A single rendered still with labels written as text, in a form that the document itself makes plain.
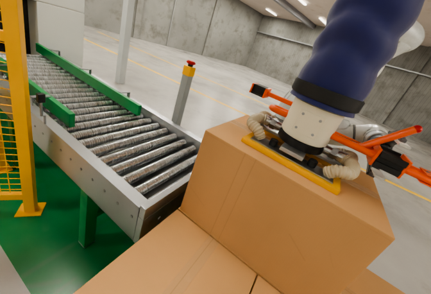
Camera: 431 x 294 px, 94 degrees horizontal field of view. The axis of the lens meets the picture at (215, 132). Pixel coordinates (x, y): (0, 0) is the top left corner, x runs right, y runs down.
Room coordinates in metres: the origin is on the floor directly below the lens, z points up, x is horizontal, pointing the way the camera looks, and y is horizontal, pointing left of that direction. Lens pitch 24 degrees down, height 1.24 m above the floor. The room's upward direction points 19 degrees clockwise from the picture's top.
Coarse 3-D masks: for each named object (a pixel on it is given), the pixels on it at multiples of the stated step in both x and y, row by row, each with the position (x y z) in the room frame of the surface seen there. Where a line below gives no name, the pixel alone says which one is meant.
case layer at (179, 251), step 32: (160, 224) 0.55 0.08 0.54; (192, 224) 0.60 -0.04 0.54; (128, 256) 0.40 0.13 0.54; (160, 256) 0.44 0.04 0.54; (192, 256) 0.47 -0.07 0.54; (224, 256) 0.51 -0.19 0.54; (96, 288) 0.30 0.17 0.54; (128, 288) 0.32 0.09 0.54; (160, 288) 0.35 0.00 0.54; (192, 288) 0.38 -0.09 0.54; (224, 288) 0.41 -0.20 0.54; (256, 288) 0.44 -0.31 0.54; (352, 288) 0.57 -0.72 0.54; (384, 288) 0.62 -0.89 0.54
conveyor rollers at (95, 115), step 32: (32, 64) 1.66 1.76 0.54; (64, 96) 1.30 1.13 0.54; (96, 96) 1.45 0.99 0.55; (64, 128) 0.93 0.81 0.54; (96, 128) 1.02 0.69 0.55; (128, 128) 1.21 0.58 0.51; (128, 160) 0.84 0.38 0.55; (160, 160) 0.93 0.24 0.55; (192, 160) 1.04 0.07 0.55; (160, 192) 0.71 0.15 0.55
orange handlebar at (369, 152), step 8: (272, 96) 1.04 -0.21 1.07; (280, 96) 1.04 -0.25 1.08; (272, 104) 0.78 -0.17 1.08; (288, 104) 1.01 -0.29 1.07; (280, 112) 0.74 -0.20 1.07; (336, 136) 0.66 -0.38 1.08; (344, 136) 0.68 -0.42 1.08; (344, 144) 0.64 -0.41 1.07; (352, 144) 0.63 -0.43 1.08; (360, 152) 0.62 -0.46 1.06; (368, 152) 0.61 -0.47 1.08; (416, 168) 0.59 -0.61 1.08; (416, 176) 0.56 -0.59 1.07; (424, 176) 0.55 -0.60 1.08
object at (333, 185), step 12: (252, 132) 0.74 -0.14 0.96; (252, 144) 0.64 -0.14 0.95; (264, 144) 0.65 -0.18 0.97; (276, 144) 0.66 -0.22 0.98; (276, 156) 0.61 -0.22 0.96; (288, 156) 0.62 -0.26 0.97; (300, 168) 0.57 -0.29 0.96; (312, 168) 0.59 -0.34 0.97; (312, 180) 0.55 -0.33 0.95; (324, 180) 0.55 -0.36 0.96; (336, 180) 0.58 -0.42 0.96; (336, 192) 0.52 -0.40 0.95
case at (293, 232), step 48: (240, 144) 0.63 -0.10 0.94; (192, 192) 0.64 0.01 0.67; (240, 192) 0.57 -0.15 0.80; (288, 192) 0.52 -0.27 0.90; (240, 240) 0.54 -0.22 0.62; (288, 240) 0.49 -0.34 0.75; (336, 240) 0.45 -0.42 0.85; (384, 240) 0.42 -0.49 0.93; (288, 288) 0.46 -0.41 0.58; (336, 288) 0.42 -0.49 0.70
